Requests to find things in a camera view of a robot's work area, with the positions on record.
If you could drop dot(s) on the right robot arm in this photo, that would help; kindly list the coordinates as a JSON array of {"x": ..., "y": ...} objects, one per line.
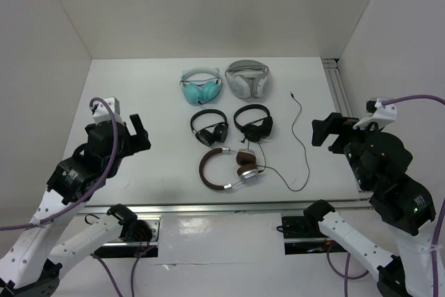
[{"x": 379, "y": 162}]

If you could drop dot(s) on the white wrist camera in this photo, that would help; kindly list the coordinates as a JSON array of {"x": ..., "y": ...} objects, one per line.
[
  {"x": 380, "y": 114},
  {"x": 101, "y": 110}
]

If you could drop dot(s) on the brown silver headphones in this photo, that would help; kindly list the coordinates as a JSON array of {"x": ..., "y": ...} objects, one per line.
[{"x": 246, "y": 160}]

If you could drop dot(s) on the black headphones left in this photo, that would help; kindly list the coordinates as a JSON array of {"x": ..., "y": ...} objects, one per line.
[{"x": 212, "y": 133}]

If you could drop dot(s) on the aluminium front rail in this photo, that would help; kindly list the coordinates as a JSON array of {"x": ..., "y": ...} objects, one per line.
[{"x": 227, "y": 207}]

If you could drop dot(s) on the teal cat-ear headphones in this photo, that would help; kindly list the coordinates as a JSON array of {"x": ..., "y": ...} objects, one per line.
[{"x": 201, "y": 91}]

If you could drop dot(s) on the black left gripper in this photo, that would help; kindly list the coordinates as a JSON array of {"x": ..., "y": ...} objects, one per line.
[{"x": 139, "y": 141}]

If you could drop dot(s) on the aluminium side rail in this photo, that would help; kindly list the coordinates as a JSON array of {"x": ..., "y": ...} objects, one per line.
[{"x": 336, "y": 86}]

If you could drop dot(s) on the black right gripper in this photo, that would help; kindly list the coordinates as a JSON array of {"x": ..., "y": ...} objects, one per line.
[{"x": 335, "y": 122}]

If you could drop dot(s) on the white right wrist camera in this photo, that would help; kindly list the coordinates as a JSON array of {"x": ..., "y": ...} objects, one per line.
[{"x": 380, "y": 114}]

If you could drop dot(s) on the black headphones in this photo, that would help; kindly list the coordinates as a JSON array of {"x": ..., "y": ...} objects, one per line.
[
  {"x": 256, "y": 130},
  {"x": 212, "y": 133}
]

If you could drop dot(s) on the white grey gaming headset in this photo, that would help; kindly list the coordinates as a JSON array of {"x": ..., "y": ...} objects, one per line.
[{"x": 247, "y": 78}]

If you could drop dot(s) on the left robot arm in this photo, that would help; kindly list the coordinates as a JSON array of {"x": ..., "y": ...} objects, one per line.
[{"x": 37, "y": 262}]

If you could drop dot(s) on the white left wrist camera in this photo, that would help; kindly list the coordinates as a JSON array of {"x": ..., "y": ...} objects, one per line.
[{"x": 101, "y": 110}]

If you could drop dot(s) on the black headphones right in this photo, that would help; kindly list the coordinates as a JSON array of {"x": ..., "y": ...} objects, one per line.
[{"x": 256, "y": 130}]

